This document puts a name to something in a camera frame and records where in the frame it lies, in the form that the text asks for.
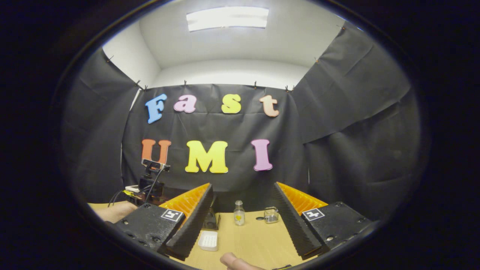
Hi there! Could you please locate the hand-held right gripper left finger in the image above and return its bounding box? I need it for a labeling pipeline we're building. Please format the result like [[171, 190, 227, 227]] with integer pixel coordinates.
[[112, 183, 214, 261]]

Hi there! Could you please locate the black backdrop cloth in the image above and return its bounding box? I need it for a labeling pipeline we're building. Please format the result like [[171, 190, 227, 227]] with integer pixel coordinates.
[[62, 22, 422, 222]]

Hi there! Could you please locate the metal mesh cutlery holder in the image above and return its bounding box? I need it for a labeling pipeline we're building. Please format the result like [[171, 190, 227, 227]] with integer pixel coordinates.
[[264, 207, 280, 224]]

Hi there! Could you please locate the large ceiling light panel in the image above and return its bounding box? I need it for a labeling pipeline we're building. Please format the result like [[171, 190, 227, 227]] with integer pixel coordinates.
[[186, 6, 270, 32]]

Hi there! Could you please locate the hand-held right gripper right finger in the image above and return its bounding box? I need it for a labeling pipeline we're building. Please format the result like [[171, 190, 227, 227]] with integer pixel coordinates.
[[273, 182, 374, 260]]

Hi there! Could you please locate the black electric oven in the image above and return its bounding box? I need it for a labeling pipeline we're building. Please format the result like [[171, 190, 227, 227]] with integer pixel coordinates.
[[202, 195, 222, 231]]

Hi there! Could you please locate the glass bottle yellow label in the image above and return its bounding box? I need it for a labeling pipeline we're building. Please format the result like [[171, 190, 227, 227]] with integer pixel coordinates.
[[234, 200, 246, 226]]

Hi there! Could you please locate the white rectangular tray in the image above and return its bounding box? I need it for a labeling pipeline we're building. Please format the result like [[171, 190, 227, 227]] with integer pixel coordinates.
[[198, 231, 219, 252]]

